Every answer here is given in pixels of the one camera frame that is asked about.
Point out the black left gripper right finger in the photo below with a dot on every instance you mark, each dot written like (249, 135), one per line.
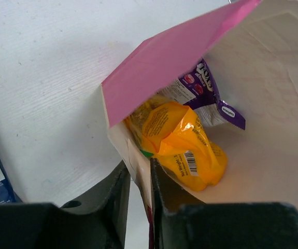
(180, 220)

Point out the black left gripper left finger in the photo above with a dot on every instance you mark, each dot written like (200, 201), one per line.
(95, 219)

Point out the orange mango gummy bag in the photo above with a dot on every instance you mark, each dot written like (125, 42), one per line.
(173, 134)

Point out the purple Fox's candy bag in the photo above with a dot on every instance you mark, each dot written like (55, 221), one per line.
(198, 90)

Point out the cream pink paper cake bag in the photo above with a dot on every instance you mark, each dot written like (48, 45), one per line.
(251, 49)

